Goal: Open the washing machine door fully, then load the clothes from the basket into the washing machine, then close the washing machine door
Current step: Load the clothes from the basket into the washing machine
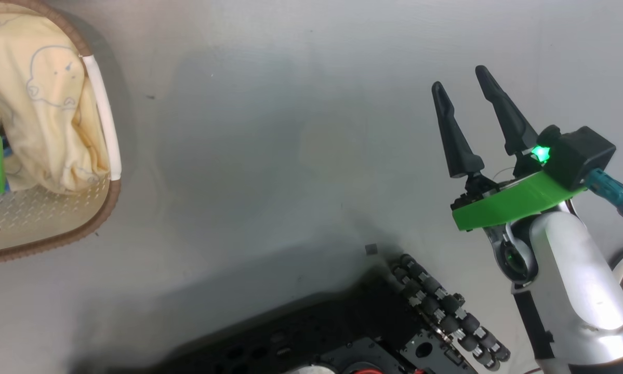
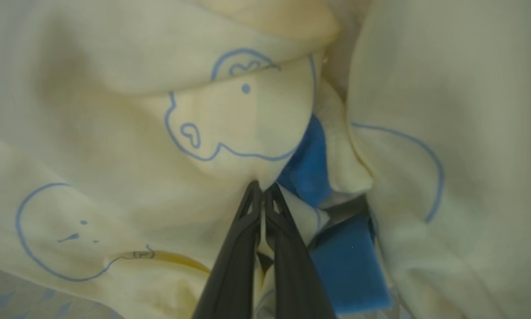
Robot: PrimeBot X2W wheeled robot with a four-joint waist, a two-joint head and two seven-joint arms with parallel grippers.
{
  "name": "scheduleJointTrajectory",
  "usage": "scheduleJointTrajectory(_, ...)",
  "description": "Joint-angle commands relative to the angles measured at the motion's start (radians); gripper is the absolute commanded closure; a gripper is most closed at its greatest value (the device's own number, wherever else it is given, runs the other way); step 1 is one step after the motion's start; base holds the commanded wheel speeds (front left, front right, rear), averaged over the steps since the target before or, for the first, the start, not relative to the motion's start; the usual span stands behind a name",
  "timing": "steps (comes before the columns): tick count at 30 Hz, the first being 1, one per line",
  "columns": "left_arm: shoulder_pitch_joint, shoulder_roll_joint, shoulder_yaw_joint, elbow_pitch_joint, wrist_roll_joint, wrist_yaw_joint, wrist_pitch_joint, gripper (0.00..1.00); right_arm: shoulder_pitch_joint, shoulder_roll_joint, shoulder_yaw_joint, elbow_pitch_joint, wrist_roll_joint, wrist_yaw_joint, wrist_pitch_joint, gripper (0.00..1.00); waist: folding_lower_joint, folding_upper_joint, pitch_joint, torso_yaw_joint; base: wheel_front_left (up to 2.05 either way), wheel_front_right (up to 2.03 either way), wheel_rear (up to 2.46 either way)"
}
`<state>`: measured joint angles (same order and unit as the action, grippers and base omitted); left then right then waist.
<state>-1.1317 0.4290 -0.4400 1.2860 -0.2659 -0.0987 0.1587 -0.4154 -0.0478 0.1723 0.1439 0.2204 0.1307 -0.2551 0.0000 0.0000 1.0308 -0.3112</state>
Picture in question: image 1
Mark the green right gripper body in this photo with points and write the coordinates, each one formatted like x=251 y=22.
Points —
x=508 y=205

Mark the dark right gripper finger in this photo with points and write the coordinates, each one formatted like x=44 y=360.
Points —
x=511 y=124
x=456 y=140

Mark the pale yellow bear-print garment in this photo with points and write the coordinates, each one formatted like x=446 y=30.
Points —
x=46 y=104

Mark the black robot base chassis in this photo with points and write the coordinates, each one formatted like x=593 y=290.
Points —
x=316 y=332

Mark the cream perforated laundry basket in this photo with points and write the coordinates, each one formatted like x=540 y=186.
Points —
x=56 y=218

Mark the black roller robot wheel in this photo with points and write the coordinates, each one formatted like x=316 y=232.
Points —
x=446 y=306

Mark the small black square piece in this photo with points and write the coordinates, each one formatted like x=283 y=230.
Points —
x=372 y=249

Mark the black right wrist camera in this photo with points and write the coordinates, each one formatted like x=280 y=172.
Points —
x=581 y=156

